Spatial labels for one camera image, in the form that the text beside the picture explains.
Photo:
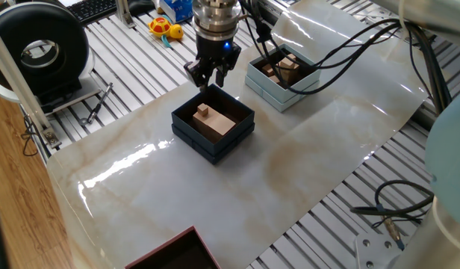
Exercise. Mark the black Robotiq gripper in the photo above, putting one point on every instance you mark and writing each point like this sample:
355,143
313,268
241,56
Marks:
215,50

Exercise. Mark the small wooden cube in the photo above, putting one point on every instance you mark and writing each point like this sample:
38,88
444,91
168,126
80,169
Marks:
202,109
292,57
275,79
267,69

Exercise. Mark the silver grey UR5 robot arm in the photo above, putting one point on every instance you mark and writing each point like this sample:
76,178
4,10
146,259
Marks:
217,18

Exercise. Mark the blue tissue box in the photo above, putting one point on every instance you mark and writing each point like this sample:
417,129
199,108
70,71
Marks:
179,9

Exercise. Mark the light blue cardboard box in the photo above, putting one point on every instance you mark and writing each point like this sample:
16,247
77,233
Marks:
278,99

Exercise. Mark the dark blue cardboard box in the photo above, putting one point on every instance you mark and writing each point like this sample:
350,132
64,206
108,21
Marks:
211,147

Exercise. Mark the pink cardboard box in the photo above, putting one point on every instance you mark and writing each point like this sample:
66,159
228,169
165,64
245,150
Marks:
177,254

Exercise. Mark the large wooden cube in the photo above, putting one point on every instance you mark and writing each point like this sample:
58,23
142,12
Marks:
222,127
204,120

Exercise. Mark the yellow turtle toy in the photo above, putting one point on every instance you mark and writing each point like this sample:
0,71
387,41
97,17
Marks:
161,27

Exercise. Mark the wooden block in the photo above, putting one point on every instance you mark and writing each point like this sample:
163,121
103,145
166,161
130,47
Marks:
288,77

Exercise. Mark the medium wooden cube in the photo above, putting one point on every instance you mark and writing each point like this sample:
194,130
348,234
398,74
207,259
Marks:
288,64

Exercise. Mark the black computer mouse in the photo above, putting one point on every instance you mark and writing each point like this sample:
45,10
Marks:
140,6

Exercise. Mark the black metal hand tool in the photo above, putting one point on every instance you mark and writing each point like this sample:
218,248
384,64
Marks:
97,106

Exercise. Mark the marble pattern mat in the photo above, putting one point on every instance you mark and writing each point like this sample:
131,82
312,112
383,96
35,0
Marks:
252,187

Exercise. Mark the black keyboard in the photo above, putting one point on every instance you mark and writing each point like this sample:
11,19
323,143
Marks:
92,10

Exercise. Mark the white aluminium pole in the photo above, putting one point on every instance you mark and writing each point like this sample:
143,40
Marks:
19,80

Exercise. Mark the short aluminium post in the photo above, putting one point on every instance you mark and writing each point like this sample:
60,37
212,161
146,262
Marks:
124,15

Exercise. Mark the white device base plate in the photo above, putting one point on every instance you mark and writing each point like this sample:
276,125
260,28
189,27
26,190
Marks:
84,91

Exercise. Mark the metal corner bracket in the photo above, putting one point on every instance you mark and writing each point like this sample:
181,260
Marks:
51,138

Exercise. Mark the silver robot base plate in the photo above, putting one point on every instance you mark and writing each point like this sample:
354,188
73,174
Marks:
372,250

